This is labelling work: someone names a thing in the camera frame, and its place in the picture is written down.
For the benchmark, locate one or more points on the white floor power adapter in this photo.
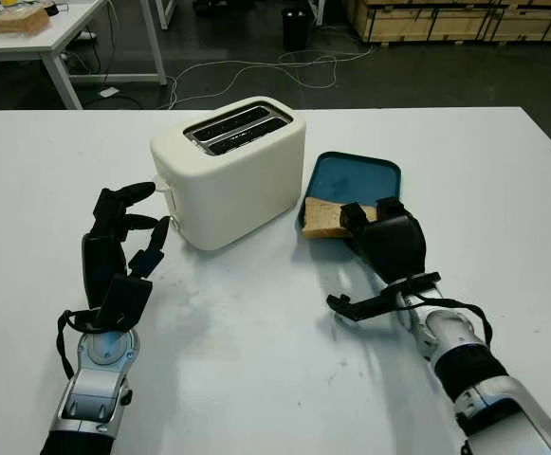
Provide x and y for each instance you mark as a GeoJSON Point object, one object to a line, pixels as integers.
{"type": "Point", "coordinates": [109, 91]}

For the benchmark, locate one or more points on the wooden shipping crates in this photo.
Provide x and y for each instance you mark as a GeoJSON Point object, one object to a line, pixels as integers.
{"type": "Point", "coordinates": [446, 19]}

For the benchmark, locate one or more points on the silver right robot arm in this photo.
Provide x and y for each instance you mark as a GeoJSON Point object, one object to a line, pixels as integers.
{"type": "Point", "coordinates": [469, 374]}

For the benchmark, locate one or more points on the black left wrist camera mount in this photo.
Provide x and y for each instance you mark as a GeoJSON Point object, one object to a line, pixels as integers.
{"type": "Point", "coordinates": [123, 301]}

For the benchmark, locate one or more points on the bagged loaf of bread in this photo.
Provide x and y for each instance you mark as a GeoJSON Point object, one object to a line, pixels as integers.
{"type": "Point", "coordinates": [19, 20]}

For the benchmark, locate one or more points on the black trash bin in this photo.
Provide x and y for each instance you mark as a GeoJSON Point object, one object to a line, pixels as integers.
{"type": "Point", "coordinates": [295, 28]}

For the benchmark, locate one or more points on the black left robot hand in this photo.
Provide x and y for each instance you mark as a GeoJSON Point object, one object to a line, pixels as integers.
{"type": "Point", "coordinates": [102, 265]}

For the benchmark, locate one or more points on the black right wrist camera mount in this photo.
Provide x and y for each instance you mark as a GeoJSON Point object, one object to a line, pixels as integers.
{"type": "Point", "coordinates": [365, 305]}

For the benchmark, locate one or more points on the slice of brown bread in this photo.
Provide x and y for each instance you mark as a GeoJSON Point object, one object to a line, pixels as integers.
{"type": "Point", "coordinates": [322, 218]}

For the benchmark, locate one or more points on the blue plastic tray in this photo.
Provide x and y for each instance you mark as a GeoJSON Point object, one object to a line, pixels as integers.
{"type": "Point", "coordinates": [351, 175]}

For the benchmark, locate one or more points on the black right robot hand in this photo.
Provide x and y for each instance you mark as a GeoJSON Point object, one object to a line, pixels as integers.
{"type": "Point", "coordinates": [393, 246]}

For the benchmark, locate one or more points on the cream two-slot toaster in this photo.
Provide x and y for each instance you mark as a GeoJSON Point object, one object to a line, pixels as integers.
{"type": "Point", "coordinates": [237, 189]}

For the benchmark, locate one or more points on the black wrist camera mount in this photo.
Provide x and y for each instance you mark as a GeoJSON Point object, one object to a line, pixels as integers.
{"type": "Point", "coordinates": [123, 301]}
{"type": "Point", "coordinates": [365, 305]}

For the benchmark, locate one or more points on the white side table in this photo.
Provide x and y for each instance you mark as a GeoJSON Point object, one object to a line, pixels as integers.
{"type": "Point", "coordinates": [66, 33]}

